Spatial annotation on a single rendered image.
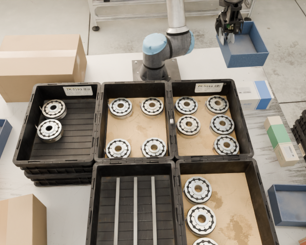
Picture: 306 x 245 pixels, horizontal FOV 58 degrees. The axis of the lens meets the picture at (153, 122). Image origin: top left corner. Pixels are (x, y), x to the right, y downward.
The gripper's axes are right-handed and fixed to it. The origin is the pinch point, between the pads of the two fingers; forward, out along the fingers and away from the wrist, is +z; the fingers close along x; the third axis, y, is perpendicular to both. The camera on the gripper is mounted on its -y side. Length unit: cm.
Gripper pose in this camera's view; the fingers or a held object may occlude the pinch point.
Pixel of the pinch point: (224, 41)
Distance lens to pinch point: 118.8
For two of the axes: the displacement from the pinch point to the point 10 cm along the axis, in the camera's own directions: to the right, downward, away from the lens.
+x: 9.9, -1.0, -0.4
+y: 0.7, 8.2, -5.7
